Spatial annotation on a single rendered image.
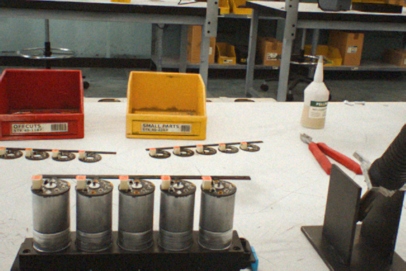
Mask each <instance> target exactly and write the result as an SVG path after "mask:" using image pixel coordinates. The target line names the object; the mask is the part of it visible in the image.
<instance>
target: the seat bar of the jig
mask: <svg viewBox="0 0 406 271"><path fill-rule="evenodd" d="M198 233H199V231H198V230H194V231H193V241H192V245H191V246H190V247H189V248H188V249H186V250H183V251H170V250H166V249H164V248H162V247H161V246H160V245H159V243H158V237H159V231H158V230H154V241H153V245H152V247H151V248H149V249H146V250H143V251H126V250H124V249H121V248H120V247H119V246H118V245H117V234H118V230H113V236H112V245H111V246H110V247H109V248H108V249H104V250H102V251H97V252H88V251H83V250H80V249H79V248H77V246H76V231H75V232H71V245H70V246H68V247H67V248H65V249H63V250H61V251H56V252H42V251H38V250H36V249H34V248H33V237H29V238H28V237H26V238H25V240H24V242H23V245H22V247H21V250H20V253H19V267H20V268H64V267H108V266H153V265H241V264H243V263H244V250H243V248H242V245H241V242H240V239H239V235H238V233H237V231H236V230H233V234H232V245H231V246H230V247H229V248H228V249H224V250H220V251H214V250H210V249H206V248H204V247H202V246H201V245H200V244H199V243H198Z"/></svg>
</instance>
